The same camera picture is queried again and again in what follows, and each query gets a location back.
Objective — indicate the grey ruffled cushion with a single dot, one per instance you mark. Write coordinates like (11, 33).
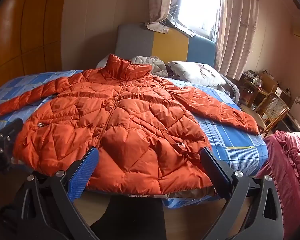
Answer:
(232, 88)

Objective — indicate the white printed pillow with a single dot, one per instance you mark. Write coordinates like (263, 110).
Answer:
(197, 73)

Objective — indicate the person's dark trouser leg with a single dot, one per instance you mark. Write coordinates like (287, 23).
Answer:
(130, 220)

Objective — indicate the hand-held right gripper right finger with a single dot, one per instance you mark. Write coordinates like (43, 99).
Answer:
(216, 176)

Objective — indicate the grey yellow blue headboard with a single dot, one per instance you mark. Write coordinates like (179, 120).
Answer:
(165, 42)

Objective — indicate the orange wooden wardrobe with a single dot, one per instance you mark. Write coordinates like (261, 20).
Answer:
(27, 30)

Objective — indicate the beige patterned curtain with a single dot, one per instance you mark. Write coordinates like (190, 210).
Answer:
(160, 2)
(236, 25)

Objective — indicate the rattan wooden chair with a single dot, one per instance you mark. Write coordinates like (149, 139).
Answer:
(272, 108)

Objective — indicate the blue plaid bed sheet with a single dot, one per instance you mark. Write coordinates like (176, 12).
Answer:
(231, 141)

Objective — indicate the orange puffer jacket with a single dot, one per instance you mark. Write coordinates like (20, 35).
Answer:
(130, 120)

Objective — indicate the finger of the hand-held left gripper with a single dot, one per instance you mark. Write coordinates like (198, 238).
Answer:
(11, 128)

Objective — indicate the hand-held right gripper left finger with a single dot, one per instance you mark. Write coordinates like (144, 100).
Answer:
(83, 173)

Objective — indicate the pink ruffled blanket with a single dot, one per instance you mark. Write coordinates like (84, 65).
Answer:
(287, 170)

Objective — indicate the bright window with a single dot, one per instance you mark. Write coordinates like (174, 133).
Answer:
(198, 2)

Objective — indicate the plain white pillow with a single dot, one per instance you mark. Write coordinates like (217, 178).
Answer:
(103, 62)

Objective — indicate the grey quilted blanket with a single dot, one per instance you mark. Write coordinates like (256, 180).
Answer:
(152, 65)

